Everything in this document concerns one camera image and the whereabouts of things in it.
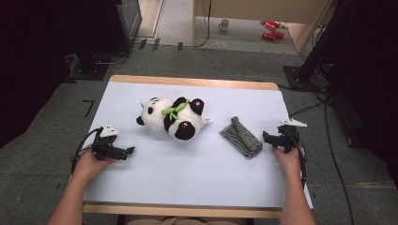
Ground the person's right hand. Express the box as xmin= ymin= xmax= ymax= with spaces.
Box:
xmin=273 ymin=145 xmax=303 ymax=180

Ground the black floor cable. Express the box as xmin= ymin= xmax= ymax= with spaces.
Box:
xmin=287 ymin=92 xmax=356 ymax=225

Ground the light blue table mat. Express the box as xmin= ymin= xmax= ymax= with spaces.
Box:
xmin=82 ymin=81 xmax=314 ymax=210

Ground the right hand-held gripper cable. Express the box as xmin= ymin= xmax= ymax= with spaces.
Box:
xmin=293 ymin=136 xmax=308 ymax=189

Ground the dark curtain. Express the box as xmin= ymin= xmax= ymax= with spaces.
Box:
xmin=0 ymin=0 xmax=73 ymax=150
xmin=328 ymin=0 xmax=398 ymax=191

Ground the wooden table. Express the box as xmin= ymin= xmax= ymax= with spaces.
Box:
xmin=82 ymin=74 xmax=284 ymax=219

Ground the black metal stand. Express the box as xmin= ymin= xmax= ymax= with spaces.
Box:
xmin=283 ymin=0 xmax=355 ymax=92

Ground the panda plush toy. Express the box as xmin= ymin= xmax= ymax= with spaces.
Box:
xmin=135 ymin=96 xmax=215 ymax=142

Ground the black stand base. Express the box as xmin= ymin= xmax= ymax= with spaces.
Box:
xmin=68 ymin=53 xmax=110 ymax=83

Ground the grey knitted cloth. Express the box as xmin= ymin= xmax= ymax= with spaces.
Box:
xmin=219 ymin=115 xmax=264 ymax=160

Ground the person's left hand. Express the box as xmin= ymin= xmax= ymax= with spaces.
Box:
xmin=71 ymin=148 xmax=117 ymax=183

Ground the hand-held gripper cable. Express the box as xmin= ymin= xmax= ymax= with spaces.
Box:
xmin=293 ymin=136 xmax=308 ymax=189
xmin=70 ymin=127 xmax=105 ymax=174

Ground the wooden cabinet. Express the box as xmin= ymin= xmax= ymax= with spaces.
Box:
xmin=191 ymin=0 xmax=335 ymax=54

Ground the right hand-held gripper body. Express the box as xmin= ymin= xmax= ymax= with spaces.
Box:
xmin=275 ymin=118 xmax=309 ymax=154

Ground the dark cabinet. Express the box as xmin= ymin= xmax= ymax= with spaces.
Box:
xmin=105 ymin=0 xmax=144 ymax=54

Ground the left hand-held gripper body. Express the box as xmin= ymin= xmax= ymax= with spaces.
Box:
xmin=91 ymin=124 xmax=130 ymax=161

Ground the left hand-held gripper cable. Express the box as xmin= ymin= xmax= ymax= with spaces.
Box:
xmin=70 ymin=127 xmax=105 ymax=174

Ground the black hanging cable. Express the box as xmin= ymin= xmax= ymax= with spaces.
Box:
xmin=182 ymin=0 xmax=213 ymax=50

